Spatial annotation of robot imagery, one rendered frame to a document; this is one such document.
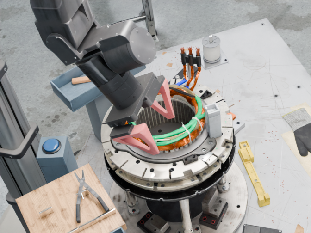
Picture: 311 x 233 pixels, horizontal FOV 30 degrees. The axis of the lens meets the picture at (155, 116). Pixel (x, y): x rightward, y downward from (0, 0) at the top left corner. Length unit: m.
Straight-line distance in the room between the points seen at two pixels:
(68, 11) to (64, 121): 2.17
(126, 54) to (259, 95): 1.08
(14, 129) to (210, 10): 2.07
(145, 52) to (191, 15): 2.62
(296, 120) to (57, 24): 1.09
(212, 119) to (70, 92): 0.49
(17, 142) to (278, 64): 0.89
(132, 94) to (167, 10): 2.62
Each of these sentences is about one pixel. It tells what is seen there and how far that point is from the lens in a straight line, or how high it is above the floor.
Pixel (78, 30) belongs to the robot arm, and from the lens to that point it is 0.88.
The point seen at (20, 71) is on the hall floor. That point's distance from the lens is 3.37.
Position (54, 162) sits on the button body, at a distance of 1.50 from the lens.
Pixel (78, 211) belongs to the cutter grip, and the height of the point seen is 1.09.
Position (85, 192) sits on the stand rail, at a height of 1.08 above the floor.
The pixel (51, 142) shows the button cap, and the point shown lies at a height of 1.04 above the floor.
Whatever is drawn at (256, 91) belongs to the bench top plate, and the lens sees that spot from 1.90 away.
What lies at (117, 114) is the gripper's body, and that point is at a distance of 0.94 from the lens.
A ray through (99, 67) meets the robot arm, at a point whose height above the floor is 1.55.
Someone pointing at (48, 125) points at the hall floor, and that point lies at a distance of 3.01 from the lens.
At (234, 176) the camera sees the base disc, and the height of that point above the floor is 0.80.
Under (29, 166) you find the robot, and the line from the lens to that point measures 1.74.
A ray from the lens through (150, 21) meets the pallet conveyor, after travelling 3.29.
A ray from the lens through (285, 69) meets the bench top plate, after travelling 1.98.
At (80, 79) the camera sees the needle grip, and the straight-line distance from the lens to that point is 1.64.
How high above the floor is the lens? 2.14
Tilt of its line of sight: 47 degrees down
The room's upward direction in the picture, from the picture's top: 10 degrees counter-clockwise
